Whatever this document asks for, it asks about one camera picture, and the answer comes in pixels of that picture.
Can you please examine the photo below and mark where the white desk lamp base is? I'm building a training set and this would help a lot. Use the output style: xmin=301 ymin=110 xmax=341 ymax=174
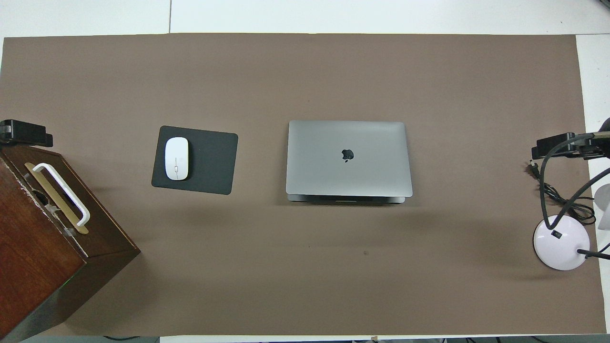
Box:
xmin=533 ymin=185 xmax=610 ymax=271

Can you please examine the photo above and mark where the brown table mat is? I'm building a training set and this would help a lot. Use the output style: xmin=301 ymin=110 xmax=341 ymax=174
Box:
xmin=0 ymin=32 xmax=607 ymax=336

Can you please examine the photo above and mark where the grey Apple laptop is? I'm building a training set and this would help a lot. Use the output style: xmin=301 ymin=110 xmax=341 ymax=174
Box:
xmin=285 ymin=120 xmax=414 ymax=204

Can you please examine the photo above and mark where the white box handle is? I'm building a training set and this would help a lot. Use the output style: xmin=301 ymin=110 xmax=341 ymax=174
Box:
xmin=32 ymin=163 xmax=91 ymax=227

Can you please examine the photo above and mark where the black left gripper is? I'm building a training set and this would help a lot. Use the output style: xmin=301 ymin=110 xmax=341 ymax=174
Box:
xmin=0 ymin=119 xmax=53 ymax=147

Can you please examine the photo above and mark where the dark brown wooden box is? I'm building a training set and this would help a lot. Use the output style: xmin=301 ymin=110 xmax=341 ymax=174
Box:
xmin=0 ymin=139 xmax=141 ymax=343

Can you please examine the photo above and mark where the brass handle plate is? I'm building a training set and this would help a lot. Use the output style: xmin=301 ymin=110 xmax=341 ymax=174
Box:
xmin=24 ymin=162 xmax=90 ymax=235

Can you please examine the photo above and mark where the white computer mouse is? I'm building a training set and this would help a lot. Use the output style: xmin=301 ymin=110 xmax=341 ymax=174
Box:
xmin=164 ymin=137 xmax=190 ymax=181

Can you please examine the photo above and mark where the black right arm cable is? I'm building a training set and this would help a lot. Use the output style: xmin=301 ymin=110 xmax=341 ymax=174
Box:
xmin=539 ymin=132 xmax=610 ymax=227

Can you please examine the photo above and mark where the black mouse pad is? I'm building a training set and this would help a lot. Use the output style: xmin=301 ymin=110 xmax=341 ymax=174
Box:
xmin=151 ymin=125 xmax=239 ymax=195

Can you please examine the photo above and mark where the black lamp power cable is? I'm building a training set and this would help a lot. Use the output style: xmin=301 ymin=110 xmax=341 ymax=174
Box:
xmin=529 ymin=161 xmax=597 ymax=225

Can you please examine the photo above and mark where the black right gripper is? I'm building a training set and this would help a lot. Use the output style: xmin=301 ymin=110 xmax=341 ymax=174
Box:
xmin=531 ymin=117 xmax=610 ymax=160

